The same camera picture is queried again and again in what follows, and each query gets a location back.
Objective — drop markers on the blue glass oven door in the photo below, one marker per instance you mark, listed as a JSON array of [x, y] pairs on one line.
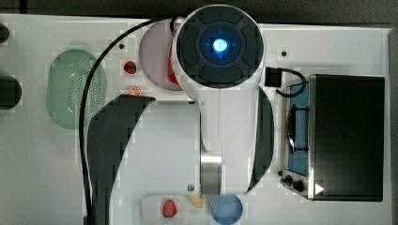
[[297, 132]]

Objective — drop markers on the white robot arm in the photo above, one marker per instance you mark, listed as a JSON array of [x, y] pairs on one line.
[[208, 144]]

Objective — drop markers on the black oven knobs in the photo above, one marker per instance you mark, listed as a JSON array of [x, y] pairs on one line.
[[298, 185]]

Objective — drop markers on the red ketchup bottle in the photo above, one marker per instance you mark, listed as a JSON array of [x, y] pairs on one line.
[[173, 25]]

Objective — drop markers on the orange slice toy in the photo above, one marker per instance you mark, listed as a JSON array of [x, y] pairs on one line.
[[134, 91]]

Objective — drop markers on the grey round plate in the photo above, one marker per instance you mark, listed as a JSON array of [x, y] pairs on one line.
[[154, 52]]

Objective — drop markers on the red strawberry toy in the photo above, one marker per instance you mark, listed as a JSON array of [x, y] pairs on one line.
[[130, 67]]

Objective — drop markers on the yellow banana toy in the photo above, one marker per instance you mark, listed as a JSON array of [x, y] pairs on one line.
[[196, 200]]

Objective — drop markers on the blue cup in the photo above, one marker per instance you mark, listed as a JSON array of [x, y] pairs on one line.
[[226, 209]]

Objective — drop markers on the red apple toy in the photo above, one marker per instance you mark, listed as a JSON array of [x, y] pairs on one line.
[[169, 209]]

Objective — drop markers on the green perforated colander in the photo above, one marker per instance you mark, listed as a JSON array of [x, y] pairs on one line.
[[67, 76]]

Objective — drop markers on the black round pan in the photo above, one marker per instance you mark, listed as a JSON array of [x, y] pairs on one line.
[[10, 92]]

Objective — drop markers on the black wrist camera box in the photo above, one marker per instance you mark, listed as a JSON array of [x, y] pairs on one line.
[[273, 77]]

